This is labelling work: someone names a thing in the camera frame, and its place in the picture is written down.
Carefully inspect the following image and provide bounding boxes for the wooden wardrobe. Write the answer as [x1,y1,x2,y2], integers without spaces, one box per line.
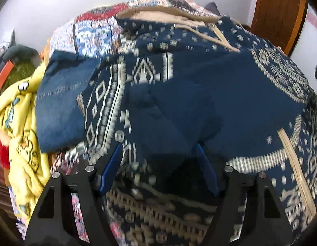
[250,0,309,57]

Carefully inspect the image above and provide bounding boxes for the red cloth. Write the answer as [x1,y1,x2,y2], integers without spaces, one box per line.
[0,127,11,170]

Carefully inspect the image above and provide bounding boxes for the blue denim jeans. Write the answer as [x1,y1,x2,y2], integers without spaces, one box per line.
[36,50,103,153]

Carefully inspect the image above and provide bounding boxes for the white sliding door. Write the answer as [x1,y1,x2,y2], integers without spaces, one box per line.
[289,5,317,103]

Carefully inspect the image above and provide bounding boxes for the navy patterned hooded garment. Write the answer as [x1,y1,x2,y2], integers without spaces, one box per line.
[77,13,317,246]

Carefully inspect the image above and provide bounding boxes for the grey bolster pillow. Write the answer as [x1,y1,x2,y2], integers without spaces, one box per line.
[2,44,39,62]

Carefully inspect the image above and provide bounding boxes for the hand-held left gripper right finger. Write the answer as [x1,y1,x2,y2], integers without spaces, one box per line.
[195,143,295,246]

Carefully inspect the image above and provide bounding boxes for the dark grey pillow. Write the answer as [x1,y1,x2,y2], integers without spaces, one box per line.
[203,2,222,16]

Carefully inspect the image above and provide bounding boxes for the patchwork print bed quilt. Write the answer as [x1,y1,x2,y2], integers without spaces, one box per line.
[49,0,221,246]

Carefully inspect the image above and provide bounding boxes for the orange box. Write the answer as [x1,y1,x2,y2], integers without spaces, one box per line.
[0,61,15,89]

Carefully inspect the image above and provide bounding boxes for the yellow cartoon print blanket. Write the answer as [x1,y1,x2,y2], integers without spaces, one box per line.
[0,63,52,226]

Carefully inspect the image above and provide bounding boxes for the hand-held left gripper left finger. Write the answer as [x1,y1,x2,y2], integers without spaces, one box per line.
[24,143,125,246]

